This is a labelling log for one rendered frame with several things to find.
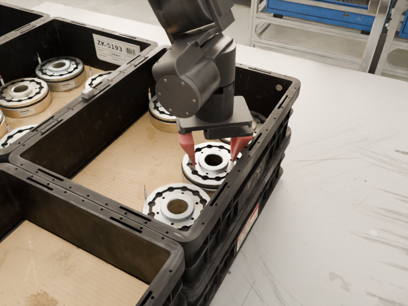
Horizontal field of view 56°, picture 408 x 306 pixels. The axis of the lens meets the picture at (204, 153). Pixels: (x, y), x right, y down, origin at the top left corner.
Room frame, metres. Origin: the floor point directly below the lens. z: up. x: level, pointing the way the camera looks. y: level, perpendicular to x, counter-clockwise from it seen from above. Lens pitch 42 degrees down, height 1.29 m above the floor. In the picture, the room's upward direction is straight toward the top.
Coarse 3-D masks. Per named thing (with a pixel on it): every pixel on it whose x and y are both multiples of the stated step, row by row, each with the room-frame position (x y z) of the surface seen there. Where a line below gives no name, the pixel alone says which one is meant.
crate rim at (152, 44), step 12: (36, 24) 0.83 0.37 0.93; (72, 24) 0.84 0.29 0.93; (84, 24) 0.83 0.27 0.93; (12, 36) 0.77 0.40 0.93; (120, 36) 0.77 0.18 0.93; (132, 36) 0.77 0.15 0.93; (132, 60) 0.67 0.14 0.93; (120, 72) 0.62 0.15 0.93; (96, 84) 0.58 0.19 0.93; (48, 120) 0.48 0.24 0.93; (36, 132) 0.45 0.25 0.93; (12, 144) 0.42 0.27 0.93; (0, 156) 0.40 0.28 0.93
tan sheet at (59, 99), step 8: (88, 72) 0.79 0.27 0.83; (96, 72) 0.79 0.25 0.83; (80, 88) 0.73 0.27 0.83; (56, 96) 0.70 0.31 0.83; (64, 96) 0.70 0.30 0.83; (72, 96) 0.70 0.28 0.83; (56, 104) 0.66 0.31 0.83; (64, 104) 0.66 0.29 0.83; (48, 112) 0.64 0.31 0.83; (8, 120) 0.61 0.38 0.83; (16, 120) 0.61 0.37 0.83; (24, 120) 0.61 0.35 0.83; (32, 120) 0.61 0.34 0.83; (40, 120) 0.61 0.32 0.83; (16, 128) 0.58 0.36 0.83
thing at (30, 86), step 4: (16, 84) 0.68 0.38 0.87; (20, 84) 0.68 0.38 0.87; (24, 84) 0.68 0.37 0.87; (28, 84) 0.68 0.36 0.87; (12, 88) 0.67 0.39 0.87; (16, 88) 0.68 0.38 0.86; (28, 88) 0.67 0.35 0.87; (32, 88) 0.67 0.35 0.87; (8, 92) 0.65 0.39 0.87; (12, 92) 0.65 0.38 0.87; (20, 92) 0.65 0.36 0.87; (24, 92) 0.65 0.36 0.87; (28, 92) 0.65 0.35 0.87; (12, 96) 0.65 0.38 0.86; (16, 96) 0.64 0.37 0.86; (20, 96) 0.64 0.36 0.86
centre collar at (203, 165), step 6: (204, 156) 0.46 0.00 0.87; (210, 156) 0.47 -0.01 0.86; (216, 156) 0.47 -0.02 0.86; (222, 156) 0.46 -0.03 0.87; (204, 162) 0.45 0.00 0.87; (222, 162) 0.45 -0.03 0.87; (228, 162) 0.45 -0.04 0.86; (204, 168) 0.44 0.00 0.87; (210, 168) 0.44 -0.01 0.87; (216, 168) 0.44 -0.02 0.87; (222, 168) 0.44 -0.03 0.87
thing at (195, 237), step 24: (264, 72) 0.62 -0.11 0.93; (96, 96) 0.54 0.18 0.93; (288, 96) 0.54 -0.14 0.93; (24, 144) 0.42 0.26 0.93; (264, 144) 0.44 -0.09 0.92; (24, 168) 0.37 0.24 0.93; (240, 168) 0.37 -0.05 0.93; (96, 192) 0.33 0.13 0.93; (216, 192) 0.33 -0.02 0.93; (144, 216) 0.29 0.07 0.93; (216, 216) 0.30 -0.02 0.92; (192, 240) 0.26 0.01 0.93
